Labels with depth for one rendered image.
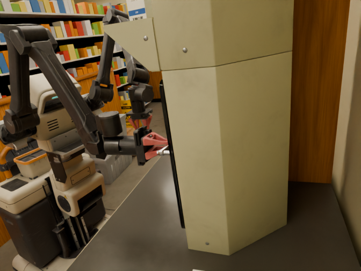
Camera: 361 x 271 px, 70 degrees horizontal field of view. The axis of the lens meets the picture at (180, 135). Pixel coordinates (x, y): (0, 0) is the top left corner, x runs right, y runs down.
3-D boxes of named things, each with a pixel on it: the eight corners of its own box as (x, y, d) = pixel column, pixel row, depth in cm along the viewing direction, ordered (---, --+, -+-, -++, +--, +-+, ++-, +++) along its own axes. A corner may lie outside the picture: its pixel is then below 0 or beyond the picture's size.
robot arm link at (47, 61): (41, 35, 84) (7, 37, 76) (47, 23, 80) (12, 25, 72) (112, 146, 86) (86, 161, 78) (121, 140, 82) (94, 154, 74)
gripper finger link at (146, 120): (149, 135, 111) (145, 114, 107) (134, 135, 113) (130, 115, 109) (154, 129, 116) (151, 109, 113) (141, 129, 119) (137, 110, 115)
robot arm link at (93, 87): (119, 16, 135) (101, 9, 128) (131, 14, 125) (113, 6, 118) (106, 101, 141) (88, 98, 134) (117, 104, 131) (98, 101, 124)
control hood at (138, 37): (200, 53, 79) (197, 18, 76) (160, 71, 51) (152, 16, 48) (166, 57, 83) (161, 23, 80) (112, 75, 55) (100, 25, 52)
